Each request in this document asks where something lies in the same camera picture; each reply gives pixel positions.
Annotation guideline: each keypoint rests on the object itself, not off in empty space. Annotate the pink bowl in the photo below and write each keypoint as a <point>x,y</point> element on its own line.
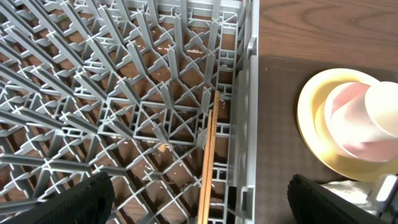
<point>347,121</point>

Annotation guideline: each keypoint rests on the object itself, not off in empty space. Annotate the yellow plate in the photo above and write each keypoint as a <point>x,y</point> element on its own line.
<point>314,131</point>

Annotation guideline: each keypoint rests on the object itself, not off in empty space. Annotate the brown serving tray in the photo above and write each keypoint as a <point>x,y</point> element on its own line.
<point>281,151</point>

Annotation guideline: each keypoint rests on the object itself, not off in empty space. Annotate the crumpled white napkin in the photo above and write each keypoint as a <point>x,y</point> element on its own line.
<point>355,192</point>

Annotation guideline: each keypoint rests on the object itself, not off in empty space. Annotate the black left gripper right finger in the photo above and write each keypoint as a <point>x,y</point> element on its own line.
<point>311,203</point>

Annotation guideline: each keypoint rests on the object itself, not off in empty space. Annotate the wooden chopstick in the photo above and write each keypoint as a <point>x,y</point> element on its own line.
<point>206,156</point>
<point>211,158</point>

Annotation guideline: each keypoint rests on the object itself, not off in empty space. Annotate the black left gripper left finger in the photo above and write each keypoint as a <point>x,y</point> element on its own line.
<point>89,202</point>

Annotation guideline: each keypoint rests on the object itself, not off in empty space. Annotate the cream cup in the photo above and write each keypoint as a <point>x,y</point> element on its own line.
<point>381,106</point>

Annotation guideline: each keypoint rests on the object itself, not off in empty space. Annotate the grey dishwasher rack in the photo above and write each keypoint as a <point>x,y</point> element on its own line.
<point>125,87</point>

